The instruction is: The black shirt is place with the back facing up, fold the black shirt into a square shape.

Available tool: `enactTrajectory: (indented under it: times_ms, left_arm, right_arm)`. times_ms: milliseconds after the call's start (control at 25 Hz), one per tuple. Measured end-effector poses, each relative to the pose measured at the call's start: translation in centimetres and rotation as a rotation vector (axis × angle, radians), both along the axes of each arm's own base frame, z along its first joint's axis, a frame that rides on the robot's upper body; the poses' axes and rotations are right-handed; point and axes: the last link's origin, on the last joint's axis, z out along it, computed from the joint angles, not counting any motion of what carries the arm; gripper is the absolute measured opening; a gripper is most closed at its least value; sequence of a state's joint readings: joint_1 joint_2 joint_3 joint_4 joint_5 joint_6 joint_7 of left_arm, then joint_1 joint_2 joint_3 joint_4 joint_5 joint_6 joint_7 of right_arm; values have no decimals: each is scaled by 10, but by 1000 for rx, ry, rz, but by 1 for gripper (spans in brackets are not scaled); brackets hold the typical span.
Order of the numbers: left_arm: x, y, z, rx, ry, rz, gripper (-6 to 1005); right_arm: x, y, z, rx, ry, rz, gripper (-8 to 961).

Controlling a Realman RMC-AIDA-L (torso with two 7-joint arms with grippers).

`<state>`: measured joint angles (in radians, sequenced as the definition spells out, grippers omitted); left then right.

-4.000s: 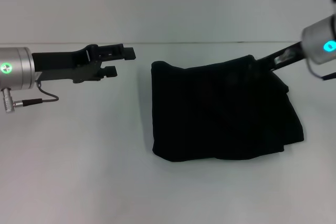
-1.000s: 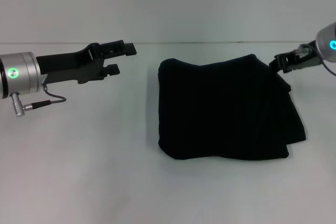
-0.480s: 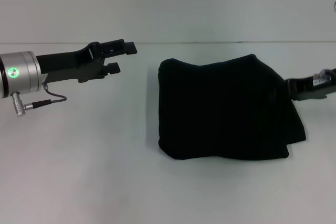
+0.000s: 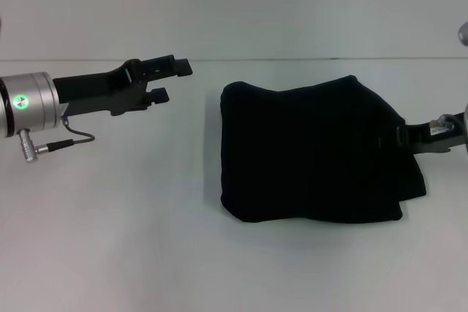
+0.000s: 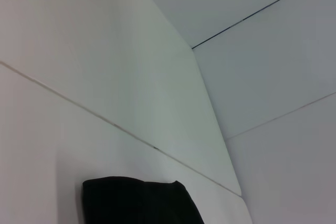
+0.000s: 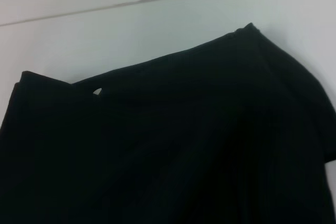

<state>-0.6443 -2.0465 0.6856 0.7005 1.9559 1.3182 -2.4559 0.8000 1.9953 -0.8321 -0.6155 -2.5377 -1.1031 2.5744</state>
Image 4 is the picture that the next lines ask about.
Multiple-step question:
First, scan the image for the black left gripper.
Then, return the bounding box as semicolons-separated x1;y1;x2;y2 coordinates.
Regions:
53;54;194;118

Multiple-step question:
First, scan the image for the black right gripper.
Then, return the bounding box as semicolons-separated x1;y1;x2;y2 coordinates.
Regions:
376;112;468;155

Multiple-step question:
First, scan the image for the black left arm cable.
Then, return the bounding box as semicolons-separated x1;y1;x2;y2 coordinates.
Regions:
18;116;97;164

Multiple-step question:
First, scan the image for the black t-shirt with white print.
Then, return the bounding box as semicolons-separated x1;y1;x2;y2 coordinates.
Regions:
219;75;429;225

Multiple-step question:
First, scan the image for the grey right arm cable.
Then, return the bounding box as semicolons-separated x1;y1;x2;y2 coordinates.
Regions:
429;113;468;134

